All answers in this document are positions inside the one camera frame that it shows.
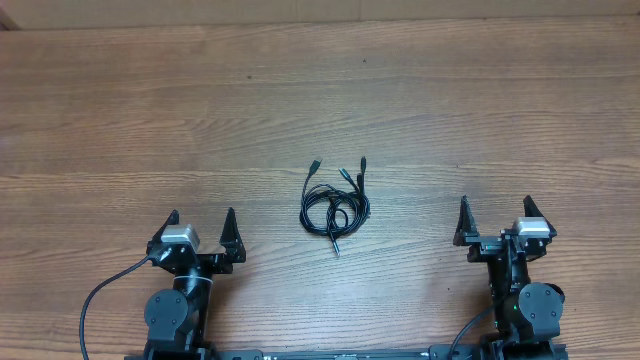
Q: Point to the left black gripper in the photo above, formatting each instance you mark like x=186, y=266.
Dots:
x=222, y=263

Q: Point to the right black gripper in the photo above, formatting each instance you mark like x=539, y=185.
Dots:
x=484, y=246

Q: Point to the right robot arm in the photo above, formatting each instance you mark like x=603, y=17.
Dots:
x=526, y=313

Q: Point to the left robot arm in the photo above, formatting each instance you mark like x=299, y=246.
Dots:
x=176, y=317

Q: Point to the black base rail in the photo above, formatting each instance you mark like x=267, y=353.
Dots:
x=434, y=352

